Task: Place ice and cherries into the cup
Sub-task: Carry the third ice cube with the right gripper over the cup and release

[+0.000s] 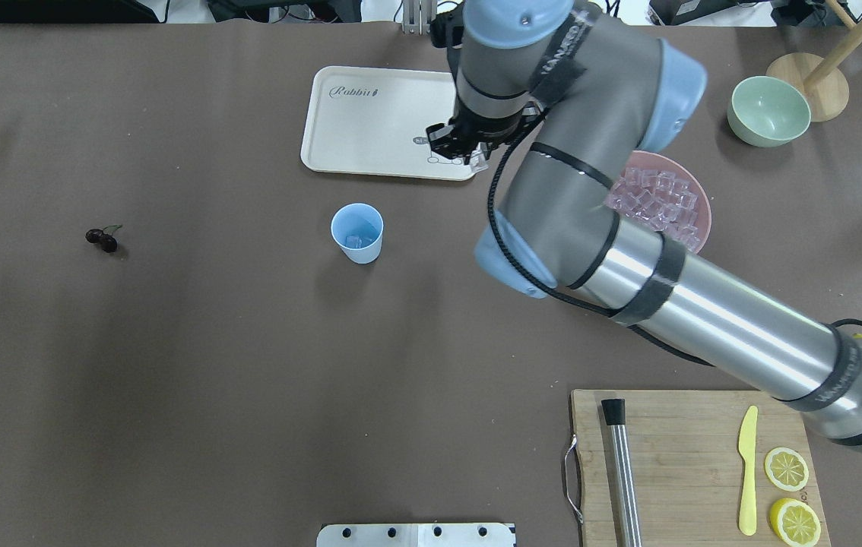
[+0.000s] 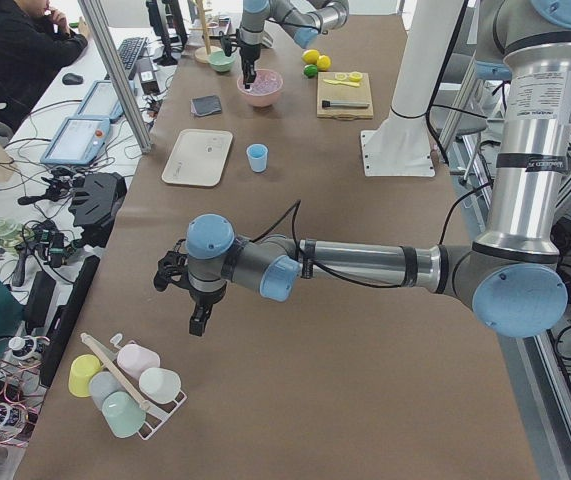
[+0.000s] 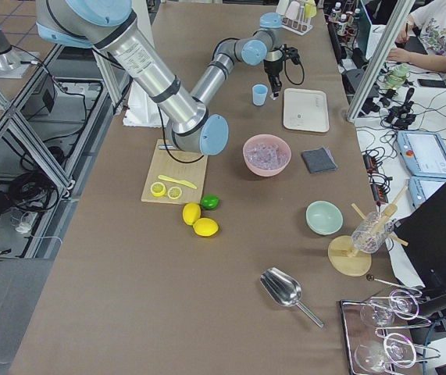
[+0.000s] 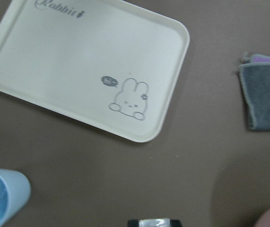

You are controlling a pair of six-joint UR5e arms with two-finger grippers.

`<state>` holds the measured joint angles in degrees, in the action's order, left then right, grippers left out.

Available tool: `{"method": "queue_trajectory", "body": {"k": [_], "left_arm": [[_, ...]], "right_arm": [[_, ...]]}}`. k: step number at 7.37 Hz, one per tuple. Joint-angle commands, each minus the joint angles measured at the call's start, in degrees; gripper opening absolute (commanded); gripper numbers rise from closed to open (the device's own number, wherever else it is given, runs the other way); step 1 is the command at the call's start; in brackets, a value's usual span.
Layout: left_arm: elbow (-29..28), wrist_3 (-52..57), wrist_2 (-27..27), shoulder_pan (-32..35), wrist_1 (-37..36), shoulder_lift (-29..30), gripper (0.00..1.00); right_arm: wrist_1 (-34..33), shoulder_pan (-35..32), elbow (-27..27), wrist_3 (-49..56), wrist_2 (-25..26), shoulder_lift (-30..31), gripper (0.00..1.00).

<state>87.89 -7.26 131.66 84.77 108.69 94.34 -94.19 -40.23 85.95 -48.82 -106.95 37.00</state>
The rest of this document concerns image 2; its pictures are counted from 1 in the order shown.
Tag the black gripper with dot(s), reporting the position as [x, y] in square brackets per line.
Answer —
[248, 54]
[201, 299]

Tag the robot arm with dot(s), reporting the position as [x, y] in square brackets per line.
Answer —
[302, 27]
[507, 276]

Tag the clear ice cubes pile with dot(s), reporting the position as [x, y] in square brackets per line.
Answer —
[266, 82]

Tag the pink plastic cup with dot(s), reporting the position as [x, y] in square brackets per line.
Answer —
[134, 359]

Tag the light blue plastic cup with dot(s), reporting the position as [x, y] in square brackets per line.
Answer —
[257, 155]

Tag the white plastic cup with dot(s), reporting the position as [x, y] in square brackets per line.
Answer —
[160, 385]

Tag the grey plastic cup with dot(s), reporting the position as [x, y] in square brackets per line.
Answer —
[101, 386]

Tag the yellow plastic cup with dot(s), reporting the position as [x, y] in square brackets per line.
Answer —
[83, 368]

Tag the mint green plastic cup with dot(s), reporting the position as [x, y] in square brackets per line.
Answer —
[123, 414]

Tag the mint green bowl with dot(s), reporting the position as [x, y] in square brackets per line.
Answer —
[220, 62]

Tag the pink bowl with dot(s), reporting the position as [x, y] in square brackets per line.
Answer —
[261, 101]

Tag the grey folded cloth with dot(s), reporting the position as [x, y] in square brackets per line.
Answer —
[206, 106]

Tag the yellow lemon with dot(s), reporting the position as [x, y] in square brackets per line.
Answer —
[310, 56]
[323, 63]

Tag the green lime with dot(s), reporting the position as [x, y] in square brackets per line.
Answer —
[310, 71]

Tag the wooden cutting board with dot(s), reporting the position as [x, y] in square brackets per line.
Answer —
[343, 93]

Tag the cream plastic tray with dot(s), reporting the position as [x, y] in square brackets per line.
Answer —
[198, 158]

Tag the lemon half slice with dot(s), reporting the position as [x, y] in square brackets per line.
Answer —
[355, 76]

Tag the black keyboard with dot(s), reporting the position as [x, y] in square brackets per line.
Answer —
[130, 51]

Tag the blue teach pendant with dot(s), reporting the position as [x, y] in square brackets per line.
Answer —
[77, 141]
[101, 100]

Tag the black computer mouse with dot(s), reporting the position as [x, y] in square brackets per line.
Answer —
[70, 79]

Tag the person in black hoodie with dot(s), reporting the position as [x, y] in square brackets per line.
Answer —
[36, 42]

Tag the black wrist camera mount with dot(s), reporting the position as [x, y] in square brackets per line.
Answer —
[172, 269]

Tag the white wire cup rack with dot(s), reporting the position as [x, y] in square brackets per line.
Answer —
[157, 415]

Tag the aluminium frame post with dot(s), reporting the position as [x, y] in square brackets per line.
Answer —
[96, 19]

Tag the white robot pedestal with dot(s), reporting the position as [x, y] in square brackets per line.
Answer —
[400, 146]

